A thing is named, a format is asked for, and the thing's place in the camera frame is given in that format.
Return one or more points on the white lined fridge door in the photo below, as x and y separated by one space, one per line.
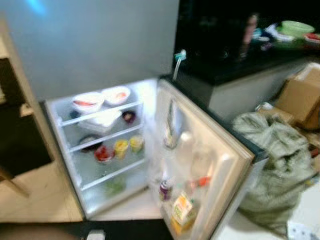
225 165

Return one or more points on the white fridge tray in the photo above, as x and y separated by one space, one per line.
102 120

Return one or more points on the brown cardboard box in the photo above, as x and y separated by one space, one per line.
300 95

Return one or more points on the green woven sack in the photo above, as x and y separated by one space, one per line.
275 170

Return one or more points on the red tray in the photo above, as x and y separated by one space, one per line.
312 37

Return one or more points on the green bowl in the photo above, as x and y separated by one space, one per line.
297 29

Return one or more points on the pink bottle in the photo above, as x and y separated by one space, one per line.
250 35

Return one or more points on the black kitchen counter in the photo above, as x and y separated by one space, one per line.
215 45

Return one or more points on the orange capped bottle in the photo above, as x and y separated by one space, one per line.
202 183

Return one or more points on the teal white brush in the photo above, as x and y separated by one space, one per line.
179 57

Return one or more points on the orange juice carton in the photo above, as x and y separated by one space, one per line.
182 212

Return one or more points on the purple drink can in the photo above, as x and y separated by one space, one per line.
165 191

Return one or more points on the green yellow cup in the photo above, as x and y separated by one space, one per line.
136 144

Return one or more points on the purple cup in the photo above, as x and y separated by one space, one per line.
129 117

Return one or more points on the yellow noodle cup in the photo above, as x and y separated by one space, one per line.
121 149

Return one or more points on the black robot torso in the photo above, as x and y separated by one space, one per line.
140 232

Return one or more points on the green leafy vegetables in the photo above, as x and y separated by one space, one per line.
115 187

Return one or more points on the dark bowl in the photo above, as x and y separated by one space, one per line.
89 142

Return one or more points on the white bowl red food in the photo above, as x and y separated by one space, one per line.
88 102

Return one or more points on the silver freezer door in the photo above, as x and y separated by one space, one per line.
90 45

